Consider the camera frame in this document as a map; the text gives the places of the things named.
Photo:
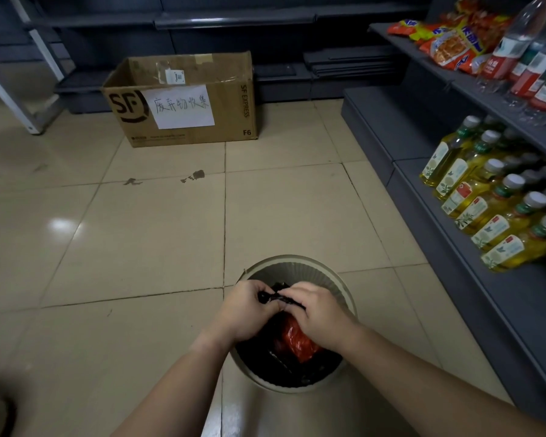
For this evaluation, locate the person's left hand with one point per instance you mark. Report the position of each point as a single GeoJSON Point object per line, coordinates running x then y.
{"type": "Point", "coordinates": [242, 314]}

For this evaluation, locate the person's right hand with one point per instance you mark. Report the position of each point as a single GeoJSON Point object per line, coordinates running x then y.
{"type": "Point", "coordinates": [323, 318]}

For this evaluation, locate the person's right fingers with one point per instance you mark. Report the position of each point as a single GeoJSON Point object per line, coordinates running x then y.
{"type": "Point", "coordinates": [295, 295]}

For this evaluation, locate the person's left fingers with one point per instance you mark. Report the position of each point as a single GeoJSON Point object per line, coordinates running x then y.
{"type": "Point", "coordinates": [268, 295]}

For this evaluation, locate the black garbage bag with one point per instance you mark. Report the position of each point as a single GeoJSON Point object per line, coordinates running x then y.
{"type": "Point", "coordinates": [264, 361]}

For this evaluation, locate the person's left forearm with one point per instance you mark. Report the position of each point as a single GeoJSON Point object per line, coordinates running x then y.
{"type": "Point", "coordinates": [182, 386]}

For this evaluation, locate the person's right forearm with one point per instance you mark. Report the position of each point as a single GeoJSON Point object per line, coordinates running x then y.
{"type": "Point", "coordinates": [418, 386]}

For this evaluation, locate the round beige waste bin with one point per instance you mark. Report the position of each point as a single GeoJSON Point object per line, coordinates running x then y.
{"type": "Point", "coordinates": [295, 270]}

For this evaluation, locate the red plastic wrapper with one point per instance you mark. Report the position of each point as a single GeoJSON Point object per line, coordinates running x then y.
{"type": "Point", "coordinates": [295, 341]}

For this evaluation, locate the brown cardboard box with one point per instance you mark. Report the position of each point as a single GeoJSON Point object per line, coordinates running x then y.
{"type": "Point", "coordinates": [230, 109]}

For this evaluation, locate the grey store shelf unit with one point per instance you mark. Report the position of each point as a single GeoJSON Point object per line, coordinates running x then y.
{"type": "Point", "coordinates": [496, 291]}

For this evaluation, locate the white handwritten paper sheet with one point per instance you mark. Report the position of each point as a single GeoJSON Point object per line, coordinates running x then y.
{"type": "Point", "coordinates": [177, 106]}

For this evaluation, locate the row of yellow oil bottles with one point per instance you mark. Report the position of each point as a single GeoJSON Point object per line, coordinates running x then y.
{"type": "Point", "coordinates": [487, 200]}

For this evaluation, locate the small white shipping sticker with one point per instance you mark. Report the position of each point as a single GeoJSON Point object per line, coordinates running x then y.
{"type": "Point", "coordinates": [174, 76]}

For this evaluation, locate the stack of grey shelf boards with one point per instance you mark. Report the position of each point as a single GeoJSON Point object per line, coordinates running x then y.
{"type": "Point", "coordinates": [350, 61]}

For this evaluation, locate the pile of orange snack packets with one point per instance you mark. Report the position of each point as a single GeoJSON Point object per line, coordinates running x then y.
{"type": "Point", "coordinates": [450, 45]}

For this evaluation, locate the clear bottle green label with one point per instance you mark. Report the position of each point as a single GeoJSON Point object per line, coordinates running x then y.
{"type": "Point", "coordinates": [527, 59]}

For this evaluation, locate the dark grey wall shelf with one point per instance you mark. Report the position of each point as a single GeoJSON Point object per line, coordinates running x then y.
{"type": "Point", "coordinates": [236, 18]}

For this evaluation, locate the white metal ladder frame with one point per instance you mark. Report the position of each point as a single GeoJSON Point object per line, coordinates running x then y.
{"type": "Point", "coordinates": [38, 45]}

